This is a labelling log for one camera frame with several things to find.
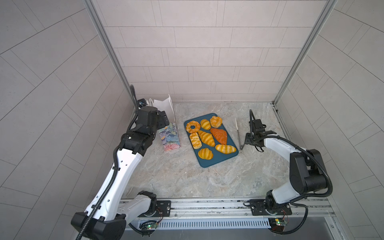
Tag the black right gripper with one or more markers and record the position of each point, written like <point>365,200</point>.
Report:
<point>247,141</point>

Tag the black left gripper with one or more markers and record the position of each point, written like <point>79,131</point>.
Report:
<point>160,124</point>

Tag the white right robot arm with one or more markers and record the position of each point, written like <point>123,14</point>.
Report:
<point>308,176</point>

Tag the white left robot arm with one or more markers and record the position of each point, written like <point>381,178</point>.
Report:
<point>101,220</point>

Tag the twisted fake bread roll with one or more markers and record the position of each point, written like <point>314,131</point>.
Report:
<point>226,149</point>

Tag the reddish brown fake croissant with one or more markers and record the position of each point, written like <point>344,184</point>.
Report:
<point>220,135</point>

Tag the ridged fake bread loaf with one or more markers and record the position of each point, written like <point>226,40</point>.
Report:
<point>195,141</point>

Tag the round knotted fake bun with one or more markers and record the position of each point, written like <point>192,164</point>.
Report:
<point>216,121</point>

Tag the small striped fake bun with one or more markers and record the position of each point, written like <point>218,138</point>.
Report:
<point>205,124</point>

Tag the long fake croissant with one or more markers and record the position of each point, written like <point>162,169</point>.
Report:
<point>207,138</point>

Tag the shell shaped fake bun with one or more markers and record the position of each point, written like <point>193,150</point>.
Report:
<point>205,154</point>

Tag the dark teal plastic tray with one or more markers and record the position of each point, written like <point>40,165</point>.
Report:
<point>218,157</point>

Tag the right green circuit board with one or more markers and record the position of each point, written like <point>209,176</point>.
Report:
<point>277,224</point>

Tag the green circuit board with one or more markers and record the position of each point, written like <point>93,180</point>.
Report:
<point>149,225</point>
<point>277,224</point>

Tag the left green circuit board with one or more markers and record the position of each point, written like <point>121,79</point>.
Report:
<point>149,225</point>

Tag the floral paper bag white handles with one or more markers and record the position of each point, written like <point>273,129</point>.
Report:
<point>168,134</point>

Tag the fake ring donut bread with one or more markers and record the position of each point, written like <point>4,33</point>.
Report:
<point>193,127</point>

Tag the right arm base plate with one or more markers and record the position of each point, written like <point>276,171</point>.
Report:
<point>269,208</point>

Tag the aluminium corner post left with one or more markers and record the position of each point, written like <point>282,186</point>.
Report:
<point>90,7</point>

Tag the aluminium corner post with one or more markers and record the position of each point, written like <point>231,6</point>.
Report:
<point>324,15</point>
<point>90,7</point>

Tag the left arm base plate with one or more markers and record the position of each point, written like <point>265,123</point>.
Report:
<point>162,209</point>

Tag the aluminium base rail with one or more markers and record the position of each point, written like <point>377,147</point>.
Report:
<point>234,213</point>

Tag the aluminium corner post right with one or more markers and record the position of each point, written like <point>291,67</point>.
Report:
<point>324,15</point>

